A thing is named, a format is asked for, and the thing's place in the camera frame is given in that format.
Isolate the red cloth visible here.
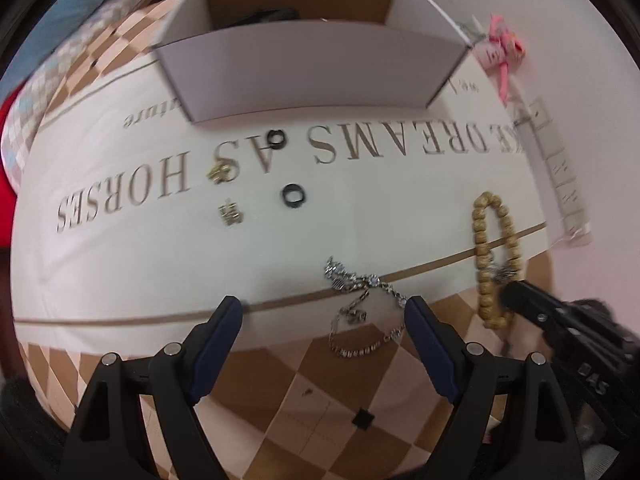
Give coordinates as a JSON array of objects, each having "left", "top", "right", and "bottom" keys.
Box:
[{"left": 0, "top": 87, "right": 26, "bottom": 248}]

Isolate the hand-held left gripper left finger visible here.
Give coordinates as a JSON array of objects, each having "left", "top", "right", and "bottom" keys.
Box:
[{"left": 60, "top": 296, "right": 244, "bottom": 480}]

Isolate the silver chain necklace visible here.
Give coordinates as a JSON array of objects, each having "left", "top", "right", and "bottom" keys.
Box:
[{"left": 324, "top": 256, "right": 407, "bottom": 359}]

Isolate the wooden bead bracelet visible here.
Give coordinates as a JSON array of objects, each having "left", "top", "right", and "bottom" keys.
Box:
[{"left": 471, "top": 191, "right": 527, "bottom": 332}]

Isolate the blue cloth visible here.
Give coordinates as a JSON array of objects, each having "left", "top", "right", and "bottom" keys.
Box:
[{"left": 15, "top": 0, "right": 156, "bottom": 81}]

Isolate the white cardboard box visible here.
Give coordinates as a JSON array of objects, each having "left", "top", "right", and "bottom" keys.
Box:
[{"left": 151, "top": 0, "right": 474, "bottom": 125}]

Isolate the pink charm keychain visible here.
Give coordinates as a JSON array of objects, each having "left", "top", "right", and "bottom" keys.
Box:
[{"left": 475, "top": 12, "right": 529, "bottom": 107}]

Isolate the pastel patchwork blanket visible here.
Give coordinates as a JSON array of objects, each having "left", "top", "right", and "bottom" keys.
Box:
[{"left": 0, "top": 0, "right": 173, "bottom": 186}]

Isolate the clear plastic strip packet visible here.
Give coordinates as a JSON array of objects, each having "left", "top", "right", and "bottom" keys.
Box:
[{"left": 514, "top": 99, "right": 594, "bottom": 249}]

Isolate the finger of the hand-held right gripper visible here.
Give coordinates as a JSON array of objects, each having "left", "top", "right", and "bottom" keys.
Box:
[{"left": 500, "top": 281, "right": 576, "bottom": 346}]

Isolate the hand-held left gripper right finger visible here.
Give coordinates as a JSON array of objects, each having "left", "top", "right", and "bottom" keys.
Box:
[{"left": 404, "top": 296, "right": 586, "bottom": 480}]

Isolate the checkered printed mat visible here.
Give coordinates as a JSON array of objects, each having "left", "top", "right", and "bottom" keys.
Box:
[{"left": 10, "top": 0, "right": 596, "bottom": 480}]

